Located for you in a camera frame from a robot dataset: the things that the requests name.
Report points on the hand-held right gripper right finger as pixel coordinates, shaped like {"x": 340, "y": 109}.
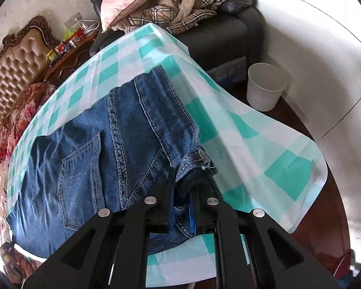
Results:
{"x": 193, "y": 216}

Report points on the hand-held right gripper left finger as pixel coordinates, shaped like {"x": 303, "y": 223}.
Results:
{"x": 169, "y": 213}

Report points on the blue denim pants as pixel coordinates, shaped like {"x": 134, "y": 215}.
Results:
{"x": 93, "y": 156}

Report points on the teal white checked tablecloth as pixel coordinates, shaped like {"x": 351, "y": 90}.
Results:
{"x": 258, "y": 144}

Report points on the white plastic waste bin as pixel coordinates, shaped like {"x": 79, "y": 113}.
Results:
{"x": 264, "y": 93}

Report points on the red floral bedding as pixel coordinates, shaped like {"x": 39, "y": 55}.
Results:
{"x": 27, "y": 108}

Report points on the black leather sofa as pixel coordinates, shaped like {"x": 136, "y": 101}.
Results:
{"x": 222, "y": 39}

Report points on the dark wooden nightstand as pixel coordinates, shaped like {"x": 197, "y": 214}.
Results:
{"x": 75, "y": 54}

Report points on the red small box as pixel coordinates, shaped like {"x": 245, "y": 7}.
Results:
{"x": 63, "y": 47}

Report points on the yellow green small box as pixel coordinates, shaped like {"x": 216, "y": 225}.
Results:
{"x": 51, "y": 54}

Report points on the brown plaid blanket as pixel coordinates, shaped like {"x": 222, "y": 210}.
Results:
{"x": 180, "y": 15}

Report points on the green plastic bag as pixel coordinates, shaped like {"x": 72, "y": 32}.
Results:
{"x": 69, "y": 33}

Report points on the brown tufted carved headboard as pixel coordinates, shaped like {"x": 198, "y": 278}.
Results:
{"x": 9, "y": 75}

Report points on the wall socket plate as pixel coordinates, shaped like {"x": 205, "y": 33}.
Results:
{"x": 72, "y": 19}

